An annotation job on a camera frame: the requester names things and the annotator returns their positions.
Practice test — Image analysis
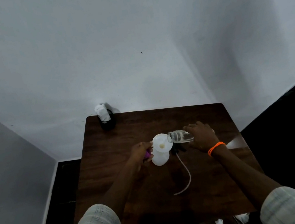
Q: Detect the black spray head with tube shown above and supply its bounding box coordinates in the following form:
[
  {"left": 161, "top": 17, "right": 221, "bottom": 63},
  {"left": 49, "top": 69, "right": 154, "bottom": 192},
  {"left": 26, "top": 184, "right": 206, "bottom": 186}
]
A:
[{"left": 167, "top": 143, "right": 194, "bottom": 196}]

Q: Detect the person's left forearm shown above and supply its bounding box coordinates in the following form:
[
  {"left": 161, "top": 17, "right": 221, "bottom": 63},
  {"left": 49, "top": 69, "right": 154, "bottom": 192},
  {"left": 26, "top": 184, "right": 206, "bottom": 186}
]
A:
[{"left": 95, "top": 163, "right": 149, "bottom": 224}]

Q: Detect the person's right forearm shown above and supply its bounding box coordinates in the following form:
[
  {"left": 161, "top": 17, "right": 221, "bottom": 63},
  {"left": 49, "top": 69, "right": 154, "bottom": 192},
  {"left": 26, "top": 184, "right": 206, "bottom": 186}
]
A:
[{"left": 212, "top": 139, "right": 286, "bottom": 215}]

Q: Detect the white baseboard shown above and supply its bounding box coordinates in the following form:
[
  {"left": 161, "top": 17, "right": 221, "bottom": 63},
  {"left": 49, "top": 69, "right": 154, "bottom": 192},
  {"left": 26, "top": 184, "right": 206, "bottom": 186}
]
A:
[{"left": 21, "top": 161, "right": 66, "bottom": 224}]

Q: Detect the person's left hand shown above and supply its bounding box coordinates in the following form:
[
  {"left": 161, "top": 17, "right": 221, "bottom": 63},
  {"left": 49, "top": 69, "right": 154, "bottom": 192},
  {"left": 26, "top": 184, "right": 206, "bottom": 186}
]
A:
[{"left": 126, "top": 140, "right": 157, "bottom": 171}]

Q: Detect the white plastic funnel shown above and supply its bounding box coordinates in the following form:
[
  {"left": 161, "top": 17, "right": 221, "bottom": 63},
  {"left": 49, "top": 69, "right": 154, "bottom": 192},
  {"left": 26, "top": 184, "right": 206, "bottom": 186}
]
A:
[{"left": 150, "top": 132, "right": 174, "bottom": 155}]

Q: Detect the orange bead bracelet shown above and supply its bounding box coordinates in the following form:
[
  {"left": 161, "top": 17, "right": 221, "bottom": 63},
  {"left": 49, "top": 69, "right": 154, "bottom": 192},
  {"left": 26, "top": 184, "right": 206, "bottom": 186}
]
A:
[{"left": 206, "top": 141, "right": 228, "bottom": 158}]

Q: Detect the dark wooden table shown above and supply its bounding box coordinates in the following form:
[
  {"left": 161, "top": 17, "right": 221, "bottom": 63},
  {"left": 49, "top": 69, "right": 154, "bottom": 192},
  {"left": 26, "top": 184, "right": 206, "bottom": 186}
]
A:
[{"left": 59, "top": 93, "right": 270, "bottom": 224}]

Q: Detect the clear bottle with purple cap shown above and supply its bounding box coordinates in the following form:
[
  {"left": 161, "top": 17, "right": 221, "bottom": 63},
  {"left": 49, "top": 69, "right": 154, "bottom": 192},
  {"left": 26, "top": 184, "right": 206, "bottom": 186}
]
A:
[{"left": 166, "top": 128, "right": 195, "bottom": 145}]

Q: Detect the white folded tissue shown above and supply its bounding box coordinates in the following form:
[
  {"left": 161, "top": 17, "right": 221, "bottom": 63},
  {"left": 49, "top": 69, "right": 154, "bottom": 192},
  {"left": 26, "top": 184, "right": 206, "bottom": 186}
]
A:
[{"left": 93, "top": 103, "right": 111, "bottom": 124}]

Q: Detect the black round holder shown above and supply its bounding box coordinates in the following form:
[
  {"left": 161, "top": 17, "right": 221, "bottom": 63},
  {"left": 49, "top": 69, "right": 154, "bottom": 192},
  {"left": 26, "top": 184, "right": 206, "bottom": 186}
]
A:
[{"left": 97, "top": 108, "right": 117, "bottom": 132}]

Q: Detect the large crumpled white tissue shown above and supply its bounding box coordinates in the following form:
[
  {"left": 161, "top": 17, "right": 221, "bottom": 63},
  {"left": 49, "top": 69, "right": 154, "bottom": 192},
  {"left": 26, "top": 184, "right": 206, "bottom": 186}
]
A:
[{"left": 234, "top": 212, "right": 252, "bottom": 224}]

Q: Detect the person's right hand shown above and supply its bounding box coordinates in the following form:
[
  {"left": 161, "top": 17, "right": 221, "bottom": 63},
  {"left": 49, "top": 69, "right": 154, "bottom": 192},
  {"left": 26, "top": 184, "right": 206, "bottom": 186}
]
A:
[{"left": 182, "top": 118, "right": 222, "bottom": 156}]

